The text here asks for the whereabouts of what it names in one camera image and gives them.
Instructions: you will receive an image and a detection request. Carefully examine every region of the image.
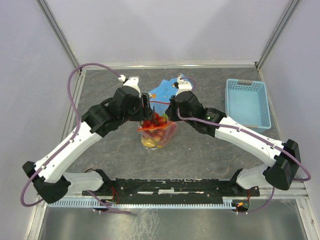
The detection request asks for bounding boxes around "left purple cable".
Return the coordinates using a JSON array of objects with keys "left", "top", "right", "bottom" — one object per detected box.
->
[{"left": 19, "top": 62, "right": 123, "bottom": 208}]

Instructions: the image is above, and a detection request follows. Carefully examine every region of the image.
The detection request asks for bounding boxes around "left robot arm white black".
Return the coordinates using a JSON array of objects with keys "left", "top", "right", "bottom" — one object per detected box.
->
[{"left": 22, "top": 86, "right": 153, "bottom": 204}]

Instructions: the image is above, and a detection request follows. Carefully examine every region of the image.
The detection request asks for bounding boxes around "blue plastic basket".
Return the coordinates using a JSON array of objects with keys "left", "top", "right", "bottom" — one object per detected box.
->
[{"left": 225, "top": 78, "right": 272, "bottom": 133}]

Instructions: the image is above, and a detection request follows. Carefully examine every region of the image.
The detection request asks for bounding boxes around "clear zip bag orange zipper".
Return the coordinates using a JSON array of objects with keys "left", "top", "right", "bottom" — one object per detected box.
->
[{"left": 136, "top": 99, "right": 178, "bottom": 150}]

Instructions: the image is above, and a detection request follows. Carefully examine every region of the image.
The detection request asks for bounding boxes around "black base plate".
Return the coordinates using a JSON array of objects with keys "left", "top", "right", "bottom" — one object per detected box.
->
[{"left": 93, "top": 178, "right": 260, "bottom": 204}]

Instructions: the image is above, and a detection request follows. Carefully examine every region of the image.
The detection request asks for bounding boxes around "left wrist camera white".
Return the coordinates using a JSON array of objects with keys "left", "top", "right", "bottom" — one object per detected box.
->
[{"left": 118, "top": 74, "right": 141, "bottom": 95}]

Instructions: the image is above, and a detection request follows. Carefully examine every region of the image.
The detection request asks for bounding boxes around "blue cartoon print cloth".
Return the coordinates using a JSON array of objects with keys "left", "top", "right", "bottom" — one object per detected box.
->
[{"left": 148, "top": 74, "right": 195, "bottom": 115}]

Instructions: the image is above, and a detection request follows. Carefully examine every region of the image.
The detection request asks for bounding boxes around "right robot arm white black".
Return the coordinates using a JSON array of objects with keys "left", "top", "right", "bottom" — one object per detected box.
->
[{"left": 165, "top": 90, "right": 301, "bottom": 196}]

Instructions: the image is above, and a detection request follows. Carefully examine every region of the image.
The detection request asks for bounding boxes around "light blue cable duct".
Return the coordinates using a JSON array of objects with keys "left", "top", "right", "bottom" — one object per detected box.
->
[{"left": 47, "top": 197, "right": 236, "bottom": 210}]

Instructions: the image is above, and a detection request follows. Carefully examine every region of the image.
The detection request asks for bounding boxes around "aluminium frame rail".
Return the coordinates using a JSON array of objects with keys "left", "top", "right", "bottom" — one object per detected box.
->
[{"left": 79, "top": 61, "right": 258, "bottom": 71}]

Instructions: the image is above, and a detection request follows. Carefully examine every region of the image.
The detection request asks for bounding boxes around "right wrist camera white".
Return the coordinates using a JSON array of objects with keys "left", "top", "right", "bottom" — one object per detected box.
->
[{"left": 173, "top": 76, "right": 193, "bottom": 95}]

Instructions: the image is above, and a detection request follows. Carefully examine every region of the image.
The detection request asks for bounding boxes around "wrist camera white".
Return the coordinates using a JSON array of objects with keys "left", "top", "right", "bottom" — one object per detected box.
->
[
  {"left": 173, "top": 76, "right": 193, "bottom": 95},
  {"left": 118, "top": 74, "right": 141, "bottom": 95}
]

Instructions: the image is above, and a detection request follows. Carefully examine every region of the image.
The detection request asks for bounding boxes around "red berry cluster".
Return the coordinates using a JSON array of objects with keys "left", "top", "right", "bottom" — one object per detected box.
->
[{"left": 138, "top": 112, "right": 169, "bottom": 143}]

